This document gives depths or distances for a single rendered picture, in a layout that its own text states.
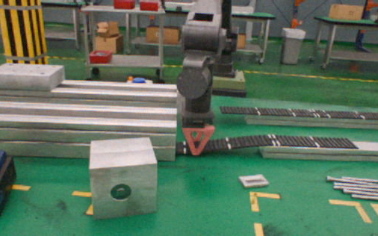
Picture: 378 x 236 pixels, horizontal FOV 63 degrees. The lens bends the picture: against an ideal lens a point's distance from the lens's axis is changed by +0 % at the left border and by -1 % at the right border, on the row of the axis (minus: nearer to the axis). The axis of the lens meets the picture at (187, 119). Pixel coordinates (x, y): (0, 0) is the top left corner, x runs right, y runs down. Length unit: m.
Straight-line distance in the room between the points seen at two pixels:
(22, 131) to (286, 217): 0.53
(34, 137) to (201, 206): 0.37
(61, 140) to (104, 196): 0.22
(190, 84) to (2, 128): 0.40
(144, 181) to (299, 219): 0.26
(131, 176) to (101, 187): 0.05
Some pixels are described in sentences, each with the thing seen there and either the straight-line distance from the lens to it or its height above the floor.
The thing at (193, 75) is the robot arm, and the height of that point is 0.98.
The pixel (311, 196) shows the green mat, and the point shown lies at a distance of 0.64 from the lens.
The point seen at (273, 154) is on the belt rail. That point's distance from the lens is 0.73.
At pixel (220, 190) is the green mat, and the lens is 0.60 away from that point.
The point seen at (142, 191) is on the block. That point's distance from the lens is 0.51.
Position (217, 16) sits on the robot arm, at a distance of 0.65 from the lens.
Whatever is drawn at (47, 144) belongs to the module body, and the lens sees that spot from 0.71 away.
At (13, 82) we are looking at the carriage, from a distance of 0.90.
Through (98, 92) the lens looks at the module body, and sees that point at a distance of 0.84.
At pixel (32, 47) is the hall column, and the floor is 0.43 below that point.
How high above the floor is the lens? 1.12
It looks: 23 degrees down
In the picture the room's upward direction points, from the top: 3 degrees clockwise
